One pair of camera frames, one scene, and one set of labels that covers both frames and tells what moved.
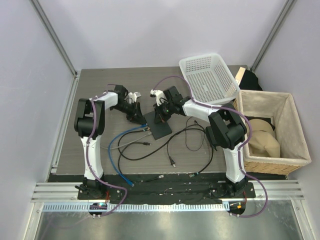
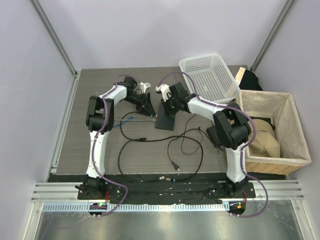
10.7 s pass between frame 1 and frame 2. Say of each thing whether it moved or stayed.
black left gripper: moved
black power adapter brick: stayed
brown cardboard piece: stayed
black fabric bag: stayed
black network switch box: moved
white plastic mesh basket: stayed
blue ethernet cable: moved
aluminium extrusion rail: stayed
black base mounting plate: stayed
